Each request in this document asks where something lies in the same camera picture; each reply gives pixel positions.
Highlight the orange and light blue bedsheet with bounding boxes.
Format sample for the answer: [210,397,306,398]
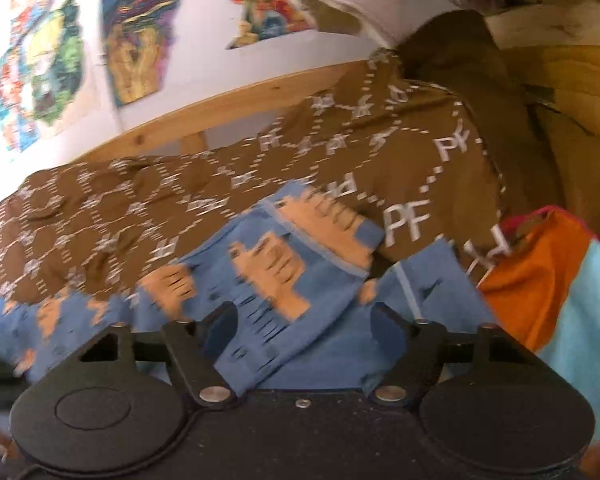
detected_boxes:
[475,204,600,443]

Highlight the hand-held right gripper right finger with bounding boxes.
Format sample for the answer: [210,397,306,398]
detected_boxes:
[366,304,525,407]

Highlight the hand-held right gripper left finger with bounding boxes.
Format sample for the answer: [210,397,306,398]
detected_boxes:
[79,304,239,407]

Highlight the brown patterned blanket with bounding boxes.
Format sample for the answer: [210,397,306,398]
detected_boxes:
[0,10,533,306]

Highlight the blue pants with peach print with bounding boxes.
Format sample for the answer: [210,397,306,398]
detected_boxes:
[0,180,502,397]

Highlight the wooden bed frame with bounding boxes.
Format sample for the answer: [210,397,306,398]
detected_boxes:
[75,57,376,166]

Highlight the colourful cartoon wall poster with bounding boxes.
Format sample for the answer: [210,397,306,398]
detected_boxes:
[99,0,202,109]
[0,0,90,155]
[200,0,327,52]

